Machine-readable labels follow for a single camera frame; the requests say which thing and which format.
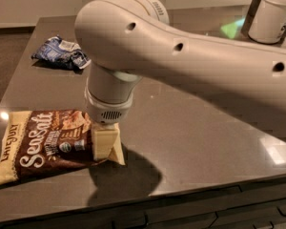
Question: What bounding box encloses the blue crumpled chip bag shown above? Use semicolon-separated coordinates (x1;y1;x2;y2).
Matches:
31;35;91;70

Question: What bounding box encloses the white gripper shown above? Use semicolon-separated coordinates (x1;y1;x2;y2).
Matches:
83;87;134;162

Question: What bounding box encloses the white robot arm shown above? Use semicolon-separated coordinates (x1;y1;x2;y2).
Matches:
74;0;286;142

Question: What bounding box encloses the dark drawer cabinet front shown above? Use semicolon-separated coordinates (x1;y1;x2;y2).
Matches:
0;177;286;229

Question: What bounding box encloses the brown Sea Salt chip bag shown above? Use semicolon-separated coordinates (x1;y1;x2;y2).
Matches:
0;109;126;189

